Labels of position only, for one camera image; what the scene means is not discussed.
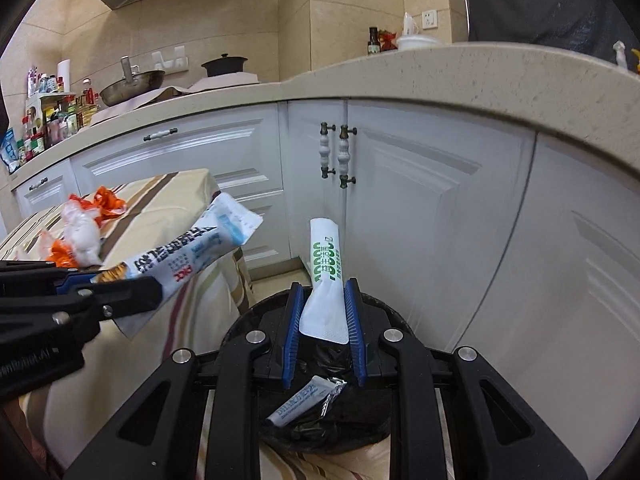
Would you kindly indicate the white green-print sachet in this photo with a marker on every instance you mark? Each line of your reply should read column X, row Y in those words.
column 325, row 260

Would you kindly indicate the white wall hook rack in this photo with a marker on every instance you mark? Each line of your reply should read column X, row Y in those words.
column 171, row 60

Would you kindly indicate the black round bin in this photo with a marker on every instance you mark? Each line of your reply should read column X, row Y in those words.
column 330, row 430

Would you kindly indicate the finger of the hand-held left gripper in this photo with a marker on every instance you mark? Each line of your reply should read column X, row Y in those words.
column 70, row 284
column 135, row 295

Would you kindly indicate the white drawer cabinet front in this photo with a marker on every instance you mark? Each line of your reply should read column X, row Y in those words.
column 200, row 150

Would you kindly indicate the white bowl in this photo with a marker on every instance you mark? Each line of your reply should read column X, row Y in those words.
column 417, row 42

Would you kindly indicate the yellow detergent bottle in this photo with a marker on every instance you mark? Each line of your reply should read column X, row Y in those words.
column 636, row 60

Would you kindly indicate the steel wok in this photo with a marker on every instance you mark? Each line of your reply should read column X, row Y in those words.
column 132, row 87

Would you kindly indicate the row of condiment bottles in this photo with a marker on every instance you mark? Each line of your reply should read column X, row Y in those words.
column 55, row 120

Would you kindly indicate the small white blue sachet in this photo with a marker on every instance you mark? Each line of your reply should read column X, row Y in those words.
column 300, row 400

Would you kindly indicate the blue snack packet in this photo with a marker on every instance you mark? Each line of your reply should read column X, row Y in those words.
column 9, row 152

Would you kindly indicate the white blue snack wrapper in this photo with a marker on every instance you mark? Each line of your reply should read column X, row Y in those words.
column 200, row 245

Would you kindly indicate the black lidded pot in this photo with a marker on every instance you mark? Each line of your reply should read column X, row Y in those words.
column 225, row 66

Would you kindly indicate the paper towel roll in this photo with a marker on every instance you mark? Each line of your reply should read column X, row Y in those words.
column 65, row 75

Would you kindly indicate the white wall socket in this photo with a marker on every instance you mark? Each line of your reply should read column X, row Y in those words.
column 429, row 19

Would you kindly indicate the striped tablecloth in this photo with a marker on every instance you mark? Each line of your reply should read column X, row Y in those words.
column 165, row 210

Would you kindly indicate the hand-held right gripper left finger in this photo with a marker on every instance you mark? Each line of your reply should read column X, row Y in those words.
column 292, row 340

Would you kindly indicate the red-topped dark jar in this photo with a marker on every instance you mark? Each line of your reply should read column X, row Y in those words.
column 387, row 42

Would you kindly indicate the dark glass bottle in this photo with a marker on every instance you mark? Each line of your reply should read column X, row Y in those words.
column 373, row 42

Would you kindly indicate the narrow white cabinet door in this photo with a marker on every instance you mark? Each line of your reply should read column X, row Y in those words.
column 305, row 185

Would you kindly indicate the beige stove cover cloth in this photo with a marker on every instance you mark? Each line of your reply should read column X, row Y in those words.
column 220, row 82

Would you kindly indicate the white plastic bag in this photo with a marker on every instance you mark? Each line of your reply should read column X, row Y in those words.
column 410, row 24

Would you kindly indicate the white spray bottle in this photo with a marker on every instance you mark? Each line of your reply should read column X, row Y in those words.
column 620, row 55

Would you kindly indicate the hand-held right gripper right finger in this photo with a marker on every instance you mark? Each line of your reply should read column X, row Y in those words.
column 355, row 332

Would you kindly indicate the wide white cabinet door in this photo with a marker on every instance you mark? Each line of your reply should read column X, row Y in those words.
column 425, row 210
column 575, row 285

